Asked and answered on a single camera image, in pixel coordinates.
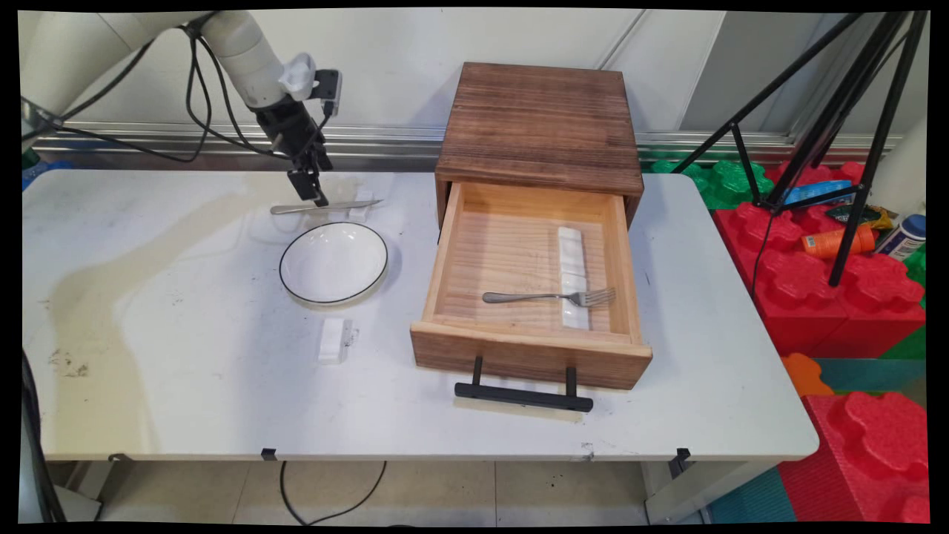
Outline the silver metal fork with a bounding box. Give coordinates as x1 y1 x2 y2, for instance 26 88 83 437
483 287 617 309

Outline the dark wooden cabinet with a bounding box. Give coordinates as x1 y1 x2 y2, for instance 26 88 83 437
434 62 645 231

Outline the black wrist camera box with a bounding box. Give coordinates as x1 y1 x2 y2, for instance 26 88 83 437
311 68 343 117

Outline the orange bottle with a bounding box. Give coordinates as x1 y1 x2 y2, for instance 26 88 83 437
801 222 877 260

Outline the orange foam piece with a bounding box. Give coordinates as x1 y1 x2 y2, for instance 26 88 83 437
781 352 836 398

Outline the white black-rimmed plate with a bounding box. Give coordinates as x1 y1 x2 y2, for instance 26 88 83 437
279 222 389 306

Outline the black tripod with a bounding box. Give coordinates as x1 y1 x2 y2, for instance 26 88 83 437
671 10 930 288

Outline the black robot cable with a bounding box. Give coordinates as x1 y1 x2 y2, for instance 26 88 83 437
194 33 290 159
56 30 214 163

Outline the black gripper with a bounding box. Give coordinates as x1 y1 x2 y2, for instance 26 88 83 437
254 96 333 208

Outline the dark yellow snack bag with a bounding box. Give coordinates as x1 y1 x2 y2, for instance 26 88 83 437
825 204 895 231

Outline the black drawer handle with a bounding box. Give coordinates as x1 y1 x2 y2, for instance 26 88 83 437
454 356 595 413

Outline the white bottle blue cap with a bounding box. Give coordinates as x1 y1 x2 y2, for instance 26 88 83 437
873 214 927 262

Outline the blue package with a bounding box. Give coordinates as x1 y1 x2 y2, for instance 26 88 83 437
782 179 853 207

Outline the aluminium wall rail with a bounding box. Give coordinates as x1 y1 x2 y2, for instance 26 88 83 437
30 121 904 173

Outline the silver serrated table knife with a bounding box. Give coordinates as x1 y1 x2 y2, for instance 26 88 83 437
270 199 384 216

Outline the black floor cable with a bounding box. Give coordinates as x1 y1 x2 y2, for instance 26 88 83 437
280 461 388 526

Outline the light wooden drawer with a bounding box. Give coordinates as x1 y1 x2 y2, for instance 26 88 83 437
410 180 654 392

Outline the green foam block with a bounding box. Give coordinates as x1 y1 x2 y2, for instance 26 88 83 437
644 159 776 211

